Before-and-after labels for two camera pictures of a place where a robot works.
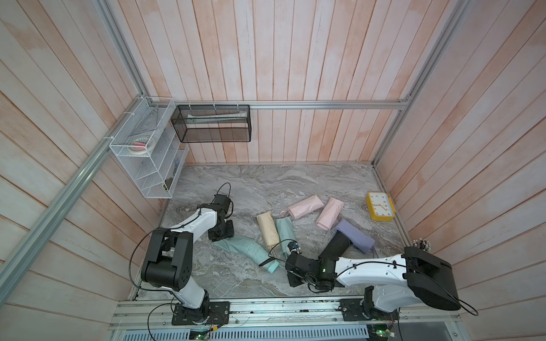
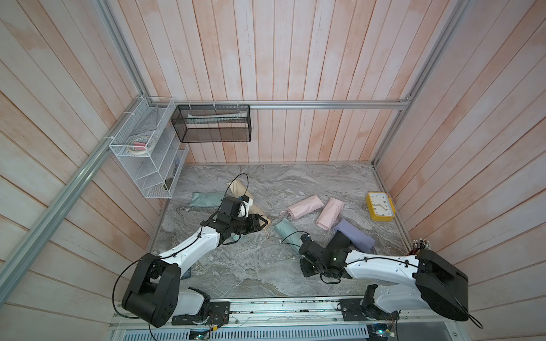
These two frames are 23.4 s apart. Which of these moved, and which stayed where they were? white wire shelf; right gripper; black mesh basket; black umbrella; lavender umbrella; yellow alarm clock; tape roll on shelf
Moved: right gripper
Stayed: white wire shelf; yellow alarm clock; black mesh basket; tape roll on shelf; lavender umbrella; black umbrella
